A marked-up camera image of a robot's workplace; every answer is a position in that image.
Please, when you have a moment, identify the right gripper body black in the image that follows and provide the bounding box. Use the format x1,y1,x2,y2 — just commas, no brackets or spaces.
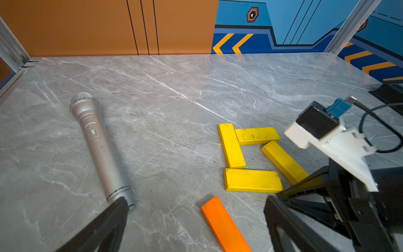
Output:
328,160,403,252

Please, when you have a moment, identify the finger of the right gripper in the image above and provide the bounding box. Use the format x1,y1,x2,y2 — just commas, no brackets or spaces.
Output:
284,193,351,238
277,166,329,200

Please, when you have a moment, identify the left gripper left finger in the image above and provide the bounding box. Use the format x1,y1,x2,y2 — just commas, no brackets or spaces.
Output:
58,197,129,252

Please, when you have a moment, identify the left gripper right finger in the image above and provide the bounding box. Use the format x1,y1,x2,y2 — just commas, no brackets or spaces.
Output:
264,195,337,252

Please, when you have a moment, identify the yellow block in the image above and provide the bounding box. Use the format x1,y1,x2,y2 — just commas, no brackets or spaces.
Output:
261,141,309,185
235,128,280,146
218,124,247,169
224,169,283,193

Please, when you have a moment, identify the orange block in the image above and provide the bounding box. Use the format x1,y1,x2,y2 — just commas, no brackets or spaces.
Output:
200,196,252,252

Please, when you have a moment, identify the grey microphone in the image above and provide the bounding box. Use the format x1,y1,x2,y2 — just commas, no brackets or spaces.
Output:
70,92,136,210

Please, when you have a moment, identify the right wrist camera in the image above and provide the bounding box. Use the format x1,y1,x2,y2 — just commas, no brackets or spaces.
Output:
284,97,379,193

